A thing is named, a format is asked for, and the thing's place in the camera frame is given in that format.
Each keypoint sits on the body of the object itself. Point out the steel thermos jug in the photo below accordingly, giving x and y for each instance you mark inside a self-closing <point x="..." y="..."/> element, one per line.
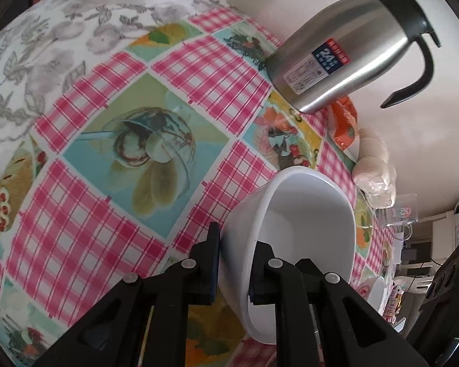
<point x="344" y="49"/>

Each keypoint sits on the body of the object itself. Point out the pink checked picture tablecloth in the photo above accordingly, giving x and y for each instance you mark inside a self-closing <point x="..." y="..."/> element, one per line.
<point x="99" y="206"/>

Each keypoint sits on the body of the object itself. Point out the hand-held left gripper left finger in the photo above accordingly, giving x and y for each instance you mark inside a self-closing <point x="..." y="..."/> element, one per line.
<point x="213" y="263"/>

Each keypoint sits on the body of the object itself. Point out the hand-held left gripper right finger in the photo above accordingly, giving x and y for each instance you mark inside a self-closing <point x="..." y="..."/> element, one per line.
<point x="258" y="275"/>

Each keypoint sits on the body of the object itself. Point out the bag of white buns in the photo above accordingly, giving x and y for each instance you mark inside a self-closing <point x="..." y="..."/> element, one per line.
<point x="375" y="168"/>

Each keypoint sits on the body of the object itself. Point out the orange snack packet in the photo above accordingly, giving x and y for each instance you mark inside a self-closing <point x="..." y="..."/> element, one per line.
<point x="342" y="122"/>

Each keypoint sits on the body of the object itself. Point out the clear glass mug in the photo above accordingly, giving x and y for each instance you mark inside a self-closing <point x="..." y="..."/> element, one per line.
<point x="401" y="214"/>

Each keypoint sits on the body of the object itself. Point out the grey leaf print tablecloth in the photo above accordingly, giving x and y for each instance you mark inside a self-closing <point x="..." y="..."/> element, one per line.
<point x="34" y="53"/>

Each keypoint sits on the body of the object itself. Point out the white square bowl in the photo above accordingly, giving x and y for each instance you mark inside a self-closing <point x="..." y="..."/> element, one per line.
<point x="310" y="229"/>

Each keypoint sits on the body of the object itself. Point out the colourful printed box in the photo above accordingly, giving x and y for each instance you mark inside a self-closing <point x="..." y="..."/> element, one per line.
<point x="394" y="298"/>

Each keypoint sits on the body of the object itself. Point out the white bowl with red rim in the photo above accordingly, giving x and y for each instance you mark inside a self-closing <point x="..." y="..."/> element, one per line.
<point x="373" y="290"/>

